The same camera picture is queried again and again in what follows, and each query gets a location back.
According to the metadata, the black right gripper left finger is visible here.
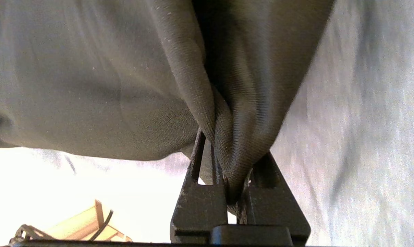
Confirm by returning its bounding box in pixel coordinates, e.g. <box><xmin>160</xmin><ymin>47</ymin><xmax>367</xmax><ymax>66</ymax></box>
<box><xmin>170</xmin><ymin>129</ymin><xmax>229</xmax><ymax>244</ymax></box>

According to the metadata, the thin black floor cable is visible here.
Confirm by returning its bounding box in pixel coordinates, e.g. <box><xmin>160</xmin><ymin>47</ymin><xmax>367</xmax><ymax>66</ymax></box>
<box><xmin>89</xmin><ymin>209</ymin><xmax>114</xmax><ymax>242</ymax></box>

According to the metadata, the black zip hoodie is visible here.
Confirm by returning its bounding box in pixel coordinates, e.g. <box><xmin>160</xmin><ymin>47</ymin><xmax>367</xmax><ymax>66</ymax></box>
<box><xmin>0</xmin><ymin>0</ymin><xmax>336</xmax><ymax>215</ymax></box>

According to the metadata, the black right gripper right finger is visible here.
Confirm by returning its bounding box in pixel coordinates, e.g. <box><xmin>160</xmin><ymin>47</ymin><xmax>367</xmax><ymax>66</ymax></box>
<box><xmin>237</xmin><ymin>151</ymin><xmax>311</xmax><ymax>246</ymax></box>

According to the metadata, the tan wooden panel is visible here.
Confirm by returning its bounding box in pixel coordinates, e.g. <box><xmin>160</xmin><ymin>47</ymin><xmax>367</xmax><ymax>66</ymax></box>
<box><xmin>42</xmin><ymin>199</ymin><xmax>133</xmax><ymax>243</ymax></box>

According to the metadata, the blue bed sheet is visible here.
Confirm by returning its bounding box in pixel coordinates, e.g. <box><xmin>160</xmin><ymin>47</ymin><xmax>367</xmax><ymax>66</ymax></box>
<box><xmin>0</xmin><ymin>0</ymin><xmax>414</xmax><ymax>247</ymax></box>

